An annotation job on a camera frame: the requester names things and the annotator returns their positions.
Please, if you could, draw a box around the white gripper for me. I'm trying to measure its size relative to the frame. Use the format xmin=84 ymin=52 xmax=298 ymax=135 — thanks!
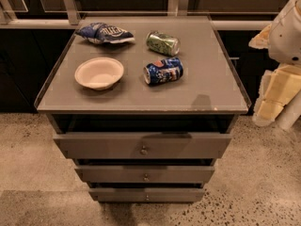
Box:
xmin=248 ymin=0 xmax=301 ymax=127

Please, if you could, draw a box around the grey top drawer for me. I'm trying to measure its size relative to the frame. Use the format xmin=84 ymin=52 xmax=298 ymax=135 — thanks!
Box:
xmin=54 ymin=132 xmax=231 ymax=159

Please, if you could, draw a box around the grey drawer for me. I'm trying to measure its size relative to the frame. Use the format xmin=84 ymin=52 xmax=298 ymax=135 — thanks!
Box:
xmin=54 ymin=132 xmax=231 ymax=159
xmin=75 ymin=165 xmax=214 ymax=184
xmin=88 ymin=187 xmax=204 ymax=202

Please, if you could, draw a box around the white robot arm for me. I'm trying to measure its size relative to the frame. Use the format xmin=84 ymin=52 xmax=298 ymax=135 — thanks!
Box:
xmin=248 ymin=0 xmax=301 ymax=130

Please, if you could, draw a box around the grey drawer cabinet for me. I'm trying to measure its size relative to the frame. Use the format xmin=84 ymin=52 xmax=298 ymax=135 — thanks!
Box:
xmin=35 ymin=16 xmax=250 ymax=190

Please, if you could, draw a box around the grey middle drawer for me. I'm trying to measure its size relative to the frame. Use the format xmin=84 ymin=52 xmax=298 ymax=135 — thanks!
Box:
xmin=75 ymin=165 xmax=214 ymax=184

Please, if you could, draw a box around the grey bottom drawer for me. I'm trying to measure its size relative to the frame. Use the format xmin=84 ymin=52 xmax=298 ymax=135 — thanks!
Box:
xmin=88 ymin=187 xmax=204 ymax=202

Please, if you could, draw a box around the green soda can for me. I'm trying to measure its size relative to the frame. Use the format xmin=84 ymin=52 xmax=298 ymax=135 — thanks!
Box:
xmin=146 ymin=31 xmax=180 ymax=57

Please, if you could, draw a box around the blue pepsi can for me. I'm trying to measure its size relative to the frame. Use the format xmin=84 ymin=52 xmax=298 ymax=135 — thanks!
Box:
xmin=143 ymin=57 xmax=183 ymax=85

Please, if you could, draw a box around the white paper bowl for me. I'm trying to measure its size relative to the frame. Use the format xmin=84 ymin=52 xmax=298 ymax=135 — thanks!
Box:
xmin=74 ymin=57 xmax=124 ymax=90

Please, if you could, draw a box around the blue crumpled chip bag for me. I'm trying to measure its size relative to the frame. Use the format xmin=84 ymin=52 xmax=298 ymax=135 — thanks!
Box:
xmin=75 ymin=23 xmax=135 ymax=44

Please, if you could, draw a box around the metal glass railing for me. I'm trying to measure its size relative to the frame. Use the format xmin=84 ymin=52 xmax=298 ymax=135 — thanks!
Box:
xmin=1 ymin=0 xmax=289 ymax=30

